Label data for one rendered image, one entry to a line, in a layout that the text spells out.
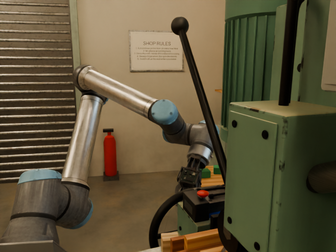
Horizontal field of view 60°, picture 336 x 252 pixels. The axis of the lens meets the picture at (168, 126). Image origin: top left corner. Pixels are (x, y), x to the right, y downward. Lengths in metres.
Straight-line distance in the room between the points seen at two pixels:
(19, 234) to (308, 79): 0.95
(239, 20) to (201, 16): 3.14
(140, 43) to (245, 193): 3.20
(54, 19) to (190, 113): 1.85
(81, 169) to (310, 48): 1.12
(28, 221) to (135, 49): 2.64
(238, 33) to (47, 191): 0.87
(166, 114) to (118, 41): 2.47
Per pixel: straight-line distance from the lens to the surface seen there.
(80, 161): 1.34
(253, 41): 0.49
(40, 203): 1.12
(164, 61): 3.49
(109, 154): 3.43
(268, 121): 0.27
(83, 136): 1.38
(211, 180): 2.12
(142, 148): 3.61
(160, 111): 1.06
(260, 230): 0.30
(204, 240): 0.69
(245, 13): 0.50
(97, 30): 3.47
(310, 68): 0.35
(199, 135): 1.12
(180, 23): 0.58
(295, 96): 0.42
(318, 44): 0.34
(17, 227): 1.10
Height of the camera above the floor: 1.34
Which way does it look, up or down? 12 degrees down
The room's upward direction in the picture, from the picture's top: straight up
